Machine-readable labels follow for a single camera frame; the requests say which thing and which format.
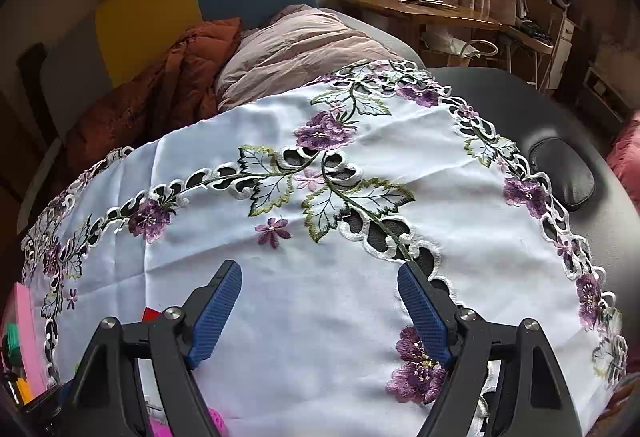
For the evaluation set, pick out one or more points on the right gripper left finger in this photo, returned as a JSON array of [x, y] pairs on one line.
[[125, 364]]

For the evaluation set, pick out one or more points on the wooden side desk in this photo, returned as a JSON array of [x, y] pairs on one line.
[[416, 18]]

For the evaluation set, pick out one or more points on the white floral embroidered tablecloth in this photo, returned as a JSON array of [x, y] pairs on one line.
[[320, 194]]

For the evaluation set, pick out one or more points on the pink beige pillow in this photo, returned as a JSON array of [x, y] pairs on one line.
[[299, 44]]

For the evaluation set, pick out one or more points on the orange plastic curved piece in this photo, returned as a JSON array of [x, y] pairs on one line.
[[24, 390]]

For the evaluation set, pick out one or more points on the black padded table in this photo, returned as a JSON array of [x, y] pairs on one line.
[[556, 144]]

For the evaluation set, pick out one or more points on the yellow blue grey headboard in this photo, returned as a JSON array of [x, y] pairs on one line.
[[121, 38]]

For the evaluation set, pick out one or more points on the green plastic cylinder stand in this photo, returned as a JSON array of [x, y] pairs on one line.
[[10, 346]]

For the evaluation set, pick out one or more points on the magenta perforated funnel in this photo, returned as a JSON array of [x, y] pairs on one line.
[[192, 423]]

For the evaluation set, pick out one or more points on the pink shallow tray box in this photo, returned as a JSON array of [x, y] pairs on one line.
[[19, 311]]

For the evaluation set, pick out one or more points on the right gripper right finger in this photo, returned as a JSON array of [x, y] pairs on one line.
[[531, 397]]

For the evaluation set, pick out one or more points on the red plastic block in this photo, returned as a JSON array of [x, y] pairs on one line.
[[149, 314]]

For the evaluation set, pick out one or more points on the rust brown quilted jacket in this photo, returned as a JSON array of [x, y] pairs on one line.
[[175, 92]]

